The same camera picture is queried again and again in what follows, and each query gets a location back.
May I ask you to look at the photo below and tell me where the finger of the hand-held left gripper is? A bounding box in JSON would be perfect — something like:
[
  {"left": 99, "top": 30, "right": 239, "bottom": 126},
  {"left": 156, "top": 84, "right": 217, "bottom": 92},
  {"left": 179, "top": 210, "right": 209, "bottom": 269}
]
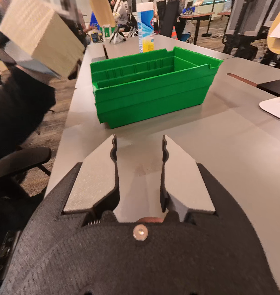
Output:
[{"left": 3, "top": 43, "right": 62, "bottom": 79}]

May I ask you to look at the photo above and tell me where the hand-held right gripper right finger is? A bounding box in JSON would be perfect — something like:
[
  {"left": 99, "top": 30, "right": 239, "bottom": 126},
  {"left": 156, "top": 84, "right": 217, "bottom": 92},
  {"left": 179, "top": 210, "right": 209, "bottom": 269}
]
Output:
[{"left": 160, "top": 135, "right": 216, "bottom": 222}]

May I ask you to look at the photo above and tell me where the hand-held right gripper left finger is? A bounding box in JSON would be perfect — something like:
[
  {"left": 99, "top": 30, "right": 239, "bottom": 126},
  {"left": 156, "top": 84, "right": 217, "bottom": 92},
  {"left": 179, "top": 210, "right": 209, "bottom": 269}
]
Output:
[{"left": 63, "top": 135, "right": 120, "bottom": 213}]

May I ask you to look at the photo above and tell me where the large natural wooden cube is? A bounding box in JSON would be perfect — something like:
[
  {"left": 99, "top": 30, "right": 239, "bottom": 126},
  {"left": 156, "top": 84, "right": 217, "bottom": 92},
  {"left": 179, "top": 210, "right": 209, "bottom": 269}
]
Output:
[{"left": 0, "top": 0, "right": 85, "bottom": 79}]

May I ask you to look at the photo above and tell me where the green plastic bin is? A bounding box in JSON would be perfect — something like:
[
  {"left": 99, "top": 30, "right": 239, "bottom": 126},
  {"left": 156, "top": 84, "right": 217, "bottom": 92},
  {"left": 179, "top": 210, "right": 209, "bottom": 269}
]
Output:
[{"left": 90, "top": 46, "right": 224, "bottom": 129}]

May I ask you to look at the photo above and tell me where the person's left forearm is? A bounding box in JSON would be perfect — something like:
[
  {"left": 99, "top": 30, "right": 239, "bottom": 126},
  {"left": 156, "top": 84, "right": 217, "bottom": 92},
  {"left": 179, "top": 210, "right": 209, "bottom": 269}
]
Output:
[{"left": 0, "top": 49, "right": 57, "bottom": 162}]

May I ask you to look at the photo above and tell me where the wooden-top standing desk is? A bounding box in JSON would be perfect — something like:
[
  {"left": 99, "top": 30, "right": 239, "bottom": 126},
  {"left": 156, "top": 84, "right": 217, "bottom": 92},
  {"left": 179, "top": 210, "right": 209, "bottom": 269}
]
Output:
[{"left": 179, "top": 12, "right": 216, "bottom": 45}]

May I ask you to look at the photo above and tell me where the small wooden document stand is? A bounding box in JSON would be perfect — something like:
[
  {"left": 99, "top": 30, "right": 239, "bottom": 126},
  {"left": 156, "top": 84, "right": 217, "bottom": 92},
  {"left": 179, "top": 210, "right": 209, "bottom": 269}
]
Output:
[{"left": 89, "top": 0, "right": 118, "bottom": 43}]

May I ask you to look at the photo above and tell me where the wipes canister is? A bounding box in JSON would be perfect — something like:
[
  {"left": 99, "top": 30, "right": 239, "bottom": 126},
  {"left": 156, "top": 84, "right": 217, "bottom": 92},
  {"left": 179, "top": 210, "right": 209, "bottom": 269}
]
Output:
[{"left": 136, "top": 2, "right": 155, "bottom": 53}]

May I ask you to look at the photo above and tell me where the black floor lamp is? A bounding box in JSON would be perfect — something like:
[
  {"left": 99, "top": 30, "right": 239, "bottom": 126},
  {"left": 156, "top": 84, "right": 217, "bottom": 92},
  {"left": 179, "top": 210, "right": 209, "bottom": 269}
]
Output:
[{"left": 201, "top": 0, "right": 216, "bottom": 38}]

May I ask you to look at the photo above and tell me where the grey aluminium-framed case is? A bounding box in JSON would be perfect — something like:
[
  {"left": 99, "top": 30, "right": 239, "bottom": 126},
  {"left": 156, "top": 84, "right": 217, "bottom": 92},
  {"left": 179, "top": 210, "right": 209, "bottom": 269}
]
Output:
[{"left": 223, "top": 0, "right": 270, "bottom": 54}]

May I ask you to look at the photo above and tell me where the black desk cable cover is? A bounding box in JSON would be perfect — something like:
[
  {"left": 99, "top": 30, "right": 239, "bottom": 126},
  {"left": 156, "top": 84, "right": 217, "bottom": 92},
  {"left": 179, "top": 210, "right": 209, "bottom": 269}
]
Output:
[{"left": 257, "top": 79, "right": 280, "bottom": 97}]

